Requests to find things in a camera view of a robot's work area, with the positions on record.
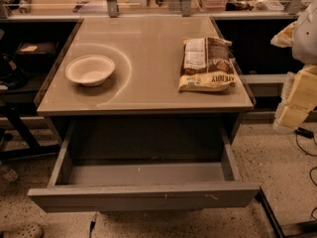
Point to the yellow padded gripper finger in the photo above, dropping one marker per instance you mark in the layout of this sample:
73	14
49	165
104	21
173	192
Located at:
288	118

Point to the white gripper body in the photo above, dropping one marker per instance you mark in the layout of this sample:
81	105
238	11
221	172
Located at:
306	37

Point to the grey top drawer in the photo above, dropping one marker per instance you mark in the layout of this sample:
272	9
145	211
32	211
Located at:
144	164

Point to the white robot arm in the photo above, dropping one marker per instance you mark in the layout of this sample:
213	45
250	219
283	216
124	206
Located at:
301	36

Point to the brown yellow snack bag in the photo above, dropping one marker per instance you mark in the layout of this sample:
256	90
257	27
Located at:
206	65

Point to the black metal stand base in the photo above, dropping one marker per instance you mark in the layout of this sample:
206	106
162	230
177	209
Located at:
287	227

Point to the white paper bowl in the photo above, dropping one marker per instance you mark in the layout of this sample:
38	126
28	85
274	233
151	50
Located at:
90	70

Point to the black box on shelf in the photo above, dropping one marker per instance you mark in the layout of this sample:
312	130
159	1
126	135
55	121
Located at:
35	57

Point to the white perforated shoe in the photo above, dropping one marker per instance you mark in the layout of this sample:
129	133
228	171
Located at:
32	230

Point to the left metal frame post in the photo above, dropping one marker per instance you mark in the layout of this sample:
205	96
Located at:
112	8

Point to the black side table frame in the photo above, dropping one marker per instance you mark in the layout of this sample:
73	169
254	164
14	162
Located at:
34	148

